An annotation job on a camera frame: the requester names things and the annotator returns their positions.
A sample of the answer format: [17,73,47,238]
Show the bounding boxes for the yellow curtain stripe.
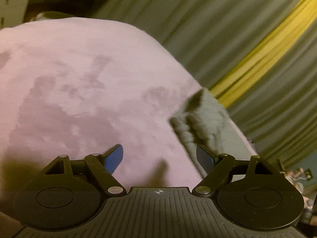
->
[210,0,316,108]

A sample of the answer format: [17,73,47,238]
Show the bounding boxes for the pink bed blanket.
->
[0,17,259,219]

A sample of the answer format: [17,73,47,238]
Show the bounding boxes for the pink plush toy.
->
[283,168,316,210]

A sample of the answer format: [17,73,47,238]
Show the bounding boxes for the grey sweatpants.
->
[169,88,257,177]

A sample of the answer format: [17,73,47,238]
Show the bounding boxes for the grey curtain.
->
[91,0,316,167]

